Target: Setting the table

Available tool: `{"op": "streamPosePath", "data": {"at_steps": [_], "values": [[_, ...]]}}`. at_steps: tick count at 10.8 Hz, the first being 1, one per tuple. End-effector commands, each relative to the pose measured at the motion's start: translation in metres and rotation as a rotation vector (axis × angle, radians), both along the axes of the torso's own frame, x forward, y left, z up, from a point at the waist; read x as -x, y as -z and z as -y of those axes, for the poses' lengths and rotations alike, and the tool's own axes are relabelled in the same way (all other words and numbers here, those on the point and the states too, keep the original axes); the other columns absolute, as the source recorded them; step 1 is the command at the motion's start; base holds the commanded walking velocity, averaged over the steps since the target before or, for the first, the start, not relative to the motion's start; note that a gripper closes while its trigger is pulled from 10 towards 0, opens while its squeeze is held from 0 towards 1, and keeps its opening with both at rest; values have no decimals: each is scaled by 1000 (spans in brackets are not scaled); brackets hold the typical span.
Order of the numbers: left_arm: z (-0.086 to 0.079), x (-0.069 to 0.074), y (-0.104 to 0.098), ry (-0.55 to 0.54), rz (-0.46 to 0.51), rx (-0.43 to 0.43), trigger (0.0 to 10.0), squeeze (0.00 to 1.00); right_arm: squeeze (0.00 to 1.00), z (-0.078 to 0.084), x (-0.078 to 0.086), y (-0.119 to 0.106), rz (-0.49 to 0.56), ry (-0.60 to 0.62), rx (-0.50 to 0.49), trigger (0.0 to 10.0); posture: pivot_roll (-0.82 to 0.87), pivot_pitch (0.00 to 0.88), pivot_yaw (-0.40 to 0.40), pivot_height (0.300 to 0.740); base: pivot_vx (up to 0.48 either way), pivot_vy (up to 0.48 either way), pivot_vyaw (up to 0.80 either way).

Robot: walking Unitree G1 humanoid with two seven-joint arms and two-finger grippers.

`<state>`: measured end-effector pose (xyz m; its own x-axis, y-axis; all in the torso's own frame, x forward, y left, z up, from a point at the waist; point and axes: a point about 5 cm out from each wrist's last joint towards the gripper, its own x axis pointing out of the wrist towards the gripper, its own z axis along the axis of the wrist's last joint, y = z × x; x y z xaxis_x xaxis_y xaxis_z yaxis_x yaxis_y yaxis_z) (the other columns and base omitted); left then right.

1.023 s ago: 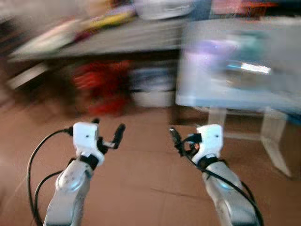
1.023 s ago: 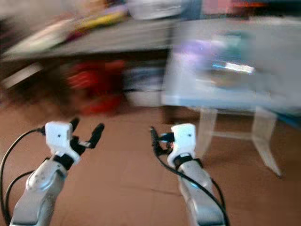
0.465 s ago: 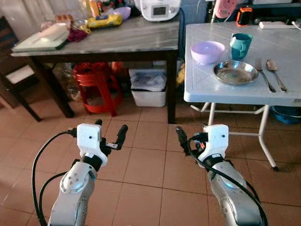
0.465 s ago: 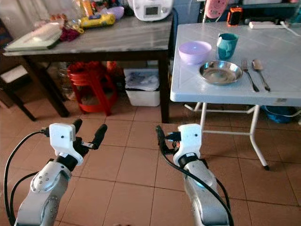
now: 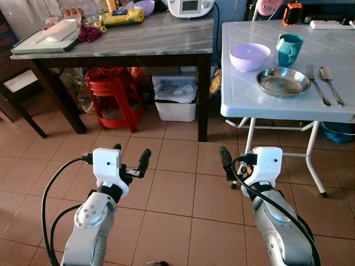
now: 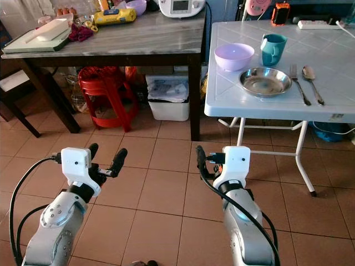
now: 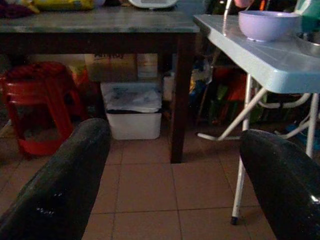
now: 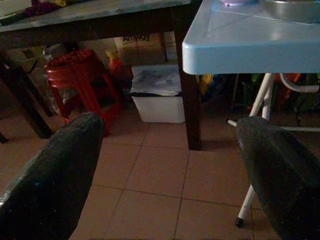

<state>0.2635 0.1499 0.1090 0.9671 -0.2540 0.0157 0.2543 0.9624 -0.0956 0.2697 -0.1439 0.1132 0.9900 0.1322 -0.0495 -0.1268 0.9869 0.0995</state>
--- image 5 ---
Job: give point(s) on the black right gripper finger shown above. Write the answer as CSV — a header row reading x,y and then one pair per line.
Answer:
x,y
226,160

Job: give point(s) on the steel fork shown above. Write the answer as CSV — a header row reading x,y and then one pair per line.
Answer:
x,y
312,74

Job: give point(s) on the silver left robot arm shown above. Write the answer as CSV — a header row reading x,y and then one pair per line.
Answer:
x,y
91,221

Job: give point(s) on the white plastic storage bin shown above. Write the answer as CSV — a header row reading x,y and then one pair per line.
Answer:
x,y
176,111

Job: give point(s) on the marble top wooden table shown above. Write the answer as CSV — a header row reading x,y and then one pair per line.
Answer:
x,y
155,39

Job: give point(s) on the stainless steel plate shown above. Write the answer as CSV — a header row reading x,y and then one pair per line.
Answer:
x,y
283,82

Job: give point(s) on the carton of eggs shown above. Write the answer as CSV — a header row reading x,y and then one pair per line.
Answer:
x,y
74,11

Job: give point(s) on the teal plastic cup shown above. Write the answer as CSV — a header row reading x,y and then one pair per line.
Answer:
x,y
291,51

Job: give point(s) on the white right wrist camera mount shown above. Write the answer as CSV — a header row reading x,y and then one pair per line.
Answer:
x,y
267,163

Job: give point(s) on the yellow food package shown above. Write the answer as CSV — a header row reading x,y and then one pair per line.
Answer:
x,y
123,18

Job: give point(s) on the red plastic stool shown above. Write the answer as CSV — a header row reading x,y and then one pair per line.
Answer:
x,y
111,83

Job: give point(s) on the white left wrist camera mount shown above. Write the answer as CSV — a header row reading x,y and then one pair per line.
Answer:
x,y
106,163

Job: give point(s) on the steel spoon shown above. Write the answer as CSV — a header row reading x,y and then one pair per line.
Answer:
x,y
325,73

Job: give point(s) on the large purple plastic bowl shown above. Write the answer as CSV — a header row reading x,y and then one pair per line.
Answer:
x,y
249,59

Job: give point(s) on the pink round gadget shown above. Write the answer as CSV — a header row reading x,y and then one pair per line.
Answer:
x,y
269,6

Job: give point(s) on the white kitchen appliance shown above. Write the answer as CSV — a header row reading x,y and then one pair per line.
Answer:
x,y
191,6

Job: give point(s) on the dark wooden chair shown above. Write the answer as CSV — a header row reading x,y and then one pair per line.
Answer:
x,y
22,88

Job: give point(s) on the blue plastic basin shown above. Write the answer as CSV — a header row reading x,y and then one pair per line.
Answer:
x,y
338,132

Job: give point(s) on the green white cutting board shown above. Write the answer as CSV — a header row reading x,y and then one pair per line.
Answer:
x,y
28,47

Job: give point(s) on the maroon cloth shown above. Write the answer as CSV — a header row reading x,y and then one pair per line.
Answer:
x,y
89,34

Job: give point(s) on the orange black device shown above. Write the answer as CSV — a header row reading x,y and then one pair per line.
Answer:
x,y
292,14

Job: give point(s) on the small purple bowl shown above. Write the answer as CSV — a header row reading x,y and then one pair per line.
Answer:
x,y
145,6

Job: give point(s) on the clear plastic bottle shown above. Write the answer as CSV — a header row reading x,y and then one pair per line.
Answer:
x,y
83,97

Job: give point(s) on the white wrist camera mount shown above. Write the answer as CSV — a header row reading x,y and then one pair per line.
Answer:
x,y
267,163
106,163

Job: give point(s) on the white rectangular tray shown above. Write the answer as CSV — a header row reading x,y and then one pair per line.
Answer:
x,y
61,30

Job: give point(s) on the white plastic folding table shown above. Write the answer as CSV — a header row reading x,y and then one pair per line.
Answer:
x,y
288,111

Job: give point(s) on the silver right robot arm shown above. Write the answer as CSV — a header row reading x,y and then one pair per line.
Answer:
x,y
280,221

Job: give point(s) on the white power strip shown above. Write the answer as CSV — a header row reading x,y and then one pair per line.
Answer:
x,y
330,24

